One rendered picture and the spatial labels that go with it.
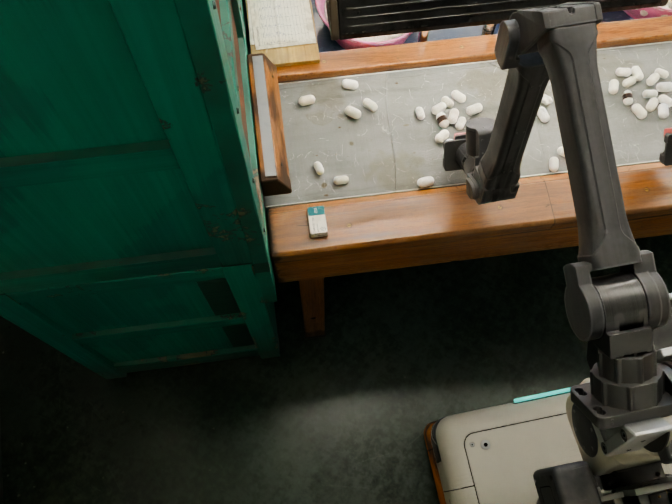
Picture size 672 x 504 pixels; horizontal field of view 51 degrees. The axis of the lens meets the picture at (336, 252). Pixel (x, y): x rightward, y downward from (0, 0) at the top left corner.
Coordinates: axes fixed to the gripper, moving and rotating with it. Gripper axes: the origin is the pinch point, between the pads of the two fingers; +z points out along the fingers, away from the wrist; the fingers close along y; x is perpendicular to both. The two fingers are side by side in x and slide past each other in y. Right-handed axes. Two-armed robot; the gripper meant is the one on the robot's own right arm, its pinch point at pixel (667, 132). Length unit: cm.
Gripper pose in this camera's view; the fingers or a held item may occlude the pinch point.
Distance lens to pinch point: 162.1
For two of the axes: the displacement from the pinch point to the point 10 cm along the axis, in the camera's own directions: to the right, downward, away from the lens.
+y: -9.9, 1.2, -0.5
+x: 0.8, 8.7, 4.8
